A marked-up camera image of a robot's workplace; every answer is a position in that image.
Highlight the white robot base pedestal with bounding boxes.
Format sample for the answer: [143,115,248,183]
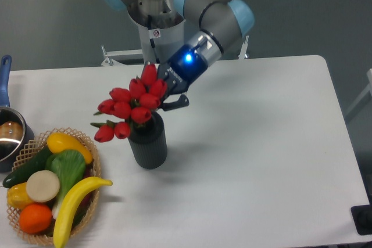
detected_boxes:
[128,0,185,63]

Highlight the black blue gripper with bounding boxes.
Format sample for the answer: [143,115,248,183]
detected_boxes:
[141,45,208,112]

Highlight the white metal frame bracket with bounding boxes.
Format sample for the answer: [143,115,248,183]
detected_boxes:
[101,45,144,66]

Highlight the yellow banana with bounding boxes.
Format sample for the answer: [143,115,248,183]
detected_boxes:
[53,177,113,248]

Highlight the green bok choy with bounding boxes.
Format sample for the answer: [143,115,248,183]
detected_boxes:
[45,149,85,219]

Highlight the dark green cucumber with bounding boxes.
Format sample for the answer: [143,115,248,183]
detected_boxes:
[2,146,52,188]

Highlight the black device at table edge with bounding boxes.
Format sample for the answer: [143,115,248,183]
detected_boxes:
[350,204,371,235]

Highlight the red tulip bouquet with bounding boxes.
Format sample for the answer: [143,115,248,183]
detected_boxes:
[91,67,167,142]

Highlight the yellow squash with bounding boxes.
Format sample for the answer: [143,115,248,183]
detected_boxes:
[46,132,93,165]

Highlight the white metal post right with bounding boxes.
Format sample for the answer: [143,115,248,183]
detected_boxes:
[238,35,249,60]

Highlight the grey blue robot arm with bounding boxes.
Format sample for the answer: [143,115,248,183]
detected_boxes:
[104,0,255,111]

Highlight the woven wicker basket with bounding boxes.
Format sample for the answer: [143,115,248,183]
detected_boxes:
[3,128,101,247]

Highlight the orange fruit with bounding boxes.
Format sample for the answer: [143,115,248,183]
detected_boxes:
[19,203,52,234]

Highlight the yellow bell pepper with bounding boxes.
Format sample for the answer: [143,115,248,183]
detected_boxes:
[7,182,35,210]

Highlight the dark grey ribbed vase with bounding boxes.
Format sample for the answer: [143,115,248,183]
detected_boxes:
[128,112,168,170]

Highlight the blue handled saucepan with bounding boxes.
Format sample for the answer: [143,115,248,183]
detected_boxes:
[1,55,34,172]

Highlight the black cable on pedestal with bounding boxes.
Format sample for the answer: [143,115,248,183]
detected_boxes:
[146,15,160,64]

